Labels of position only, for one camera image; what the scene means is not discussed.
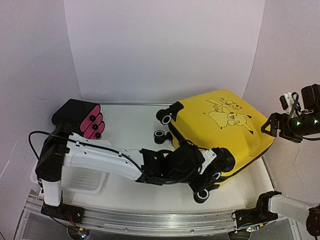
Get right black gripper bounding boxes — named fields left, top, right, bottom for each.
left=261, top=110, right=320, bottom=143

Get yellow Pikachu suitcase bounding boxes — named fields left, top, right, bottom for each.
left=154, top=89, right=274, bottom=204

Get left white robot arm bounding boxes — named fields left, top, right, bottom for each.
left=35, top=124, right=236, bottom=219

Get white plastic basket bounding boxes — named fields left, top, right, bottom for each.
left=61, top=166, right=109, bottom=195

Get black pink drawer organizer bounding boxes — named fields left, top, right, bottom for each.
left=51, top=99, right=105, bottom=140

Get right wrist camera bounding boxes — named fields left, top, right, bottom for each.
left=279, top=92, right=301, bottom=117

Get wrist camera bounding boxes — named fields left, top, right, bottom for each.
left=279, top=92, right=301, bottom=117
left=199, top=149, right=217, bottom=175

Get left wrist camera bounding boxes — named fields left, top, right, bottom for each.
left=199, top=149, right=217, bottom=175

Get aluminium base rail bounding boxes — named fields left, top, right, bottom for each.
left=22, top=199, right=298, bottom=236

